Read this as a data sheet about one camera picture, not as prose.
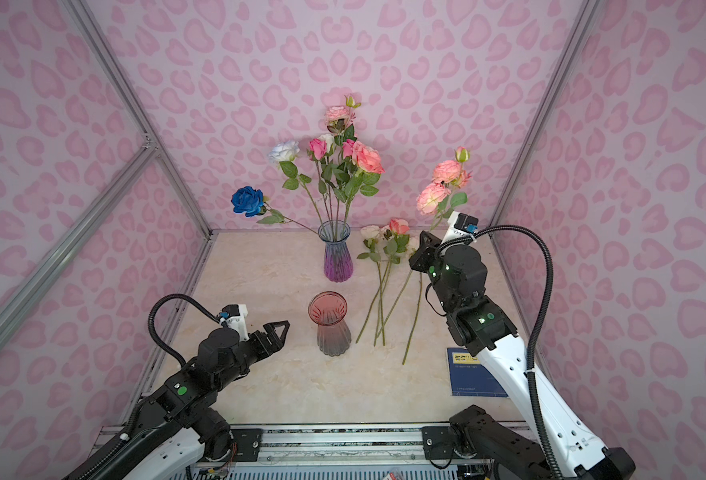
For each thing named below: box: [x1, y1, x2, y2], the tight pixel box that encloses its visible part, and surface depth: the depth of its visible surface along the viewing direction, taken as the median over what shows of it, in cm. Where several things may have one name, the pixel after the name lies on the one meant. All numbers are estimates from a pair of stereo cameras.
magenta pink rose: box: [308, 138, 328, 235], surface depth 83 cm
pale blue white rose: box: [269, 140, 323, 227], surface depth 82 cm
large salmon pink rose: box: [344, 140, 385, 235], surface depth 80 cm
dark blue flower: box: [231, 186, 319, 235], surface depth 71 cm
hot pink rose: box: [342, 139, 355, 159], surface depth 83 cm
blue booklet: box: [447, 348, 508, 397], surface depth 85 cm
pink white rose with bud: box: [326, 95, 360, 141], surface depth 85 cm
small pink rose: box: [416, 146, 472, 232], surface depth 63 cm
